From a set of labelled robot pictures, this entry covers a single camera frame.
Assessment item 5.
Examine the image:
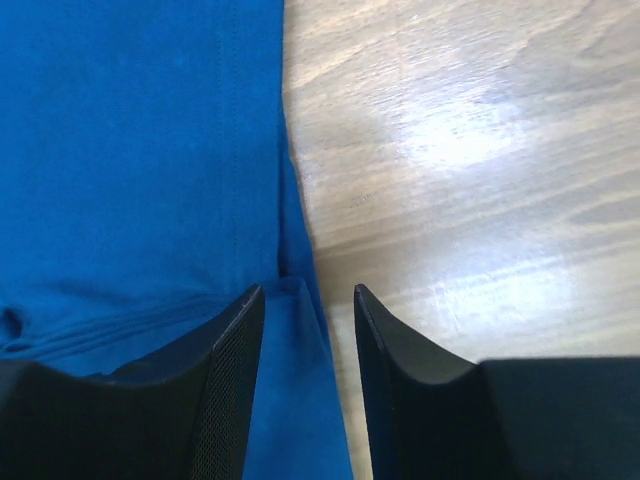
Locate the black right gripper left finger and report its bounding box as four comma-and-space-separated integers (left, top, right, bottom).
1, 286, 265, 479

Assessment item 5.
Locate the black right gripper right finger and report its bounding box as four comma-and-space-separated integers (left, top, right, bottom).
354, 285, 505, 479

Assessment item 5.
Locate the blue Mickey print t-shirt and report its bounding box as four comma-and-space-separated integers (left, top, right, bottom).
1, 1, 352, 479

